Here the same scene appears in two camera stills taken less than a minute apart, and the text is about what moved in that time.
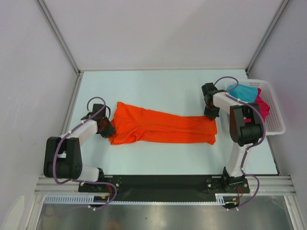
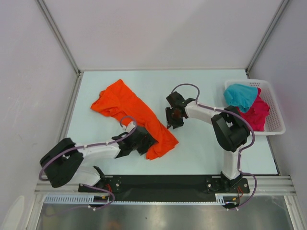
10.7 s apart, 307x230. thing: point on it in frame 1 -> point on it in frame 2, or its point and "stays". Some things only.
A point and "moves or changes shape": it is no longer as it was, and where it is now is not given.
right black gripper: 212,116 -> 170,120
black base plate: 165,188 stays
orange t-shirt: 135,125 moves or changes shape
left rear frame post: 78,72 stays
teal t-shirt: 245,93 stays
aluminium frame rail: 270,185 stays
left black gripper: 111,129 -> 149,141
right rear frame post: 268,32 stays
